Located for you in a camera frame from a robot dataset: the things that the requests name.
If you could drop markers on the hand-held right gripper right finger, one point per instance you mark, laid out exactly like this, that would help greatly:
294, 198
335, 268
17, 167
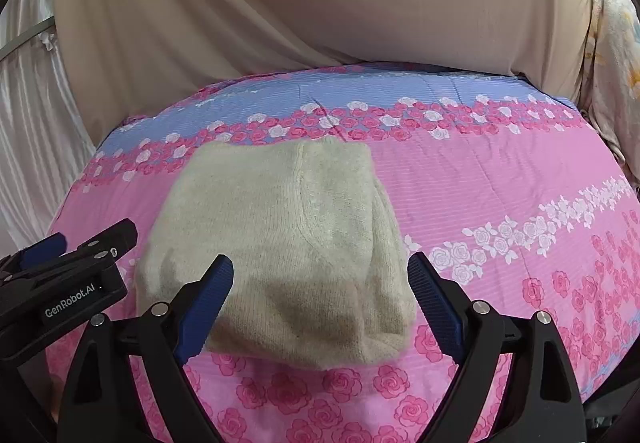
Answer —
434, 305

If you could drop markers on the pink floral bedsheet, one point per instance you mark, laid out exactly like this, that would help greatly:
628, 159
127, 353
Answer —
500, 203

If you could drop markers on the cream knit sweater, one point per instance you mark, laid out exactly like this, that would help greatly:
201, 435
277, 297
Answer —
280, 243

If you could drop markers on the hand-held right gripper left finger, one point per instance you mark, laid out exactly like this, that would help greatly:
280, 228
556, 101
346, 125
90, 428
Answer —
210, 303

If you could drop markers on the pale floral quilt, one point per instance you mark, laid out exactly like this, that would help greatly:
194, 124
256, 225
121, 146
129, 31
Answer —
617, 68

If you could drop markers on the white curtain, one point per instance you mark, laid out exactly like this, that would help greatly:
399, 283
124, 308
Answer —
35, 133

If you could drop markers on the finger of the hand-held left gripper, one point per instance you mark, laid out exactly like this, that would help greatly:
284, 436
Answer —
112, 238
45, 247

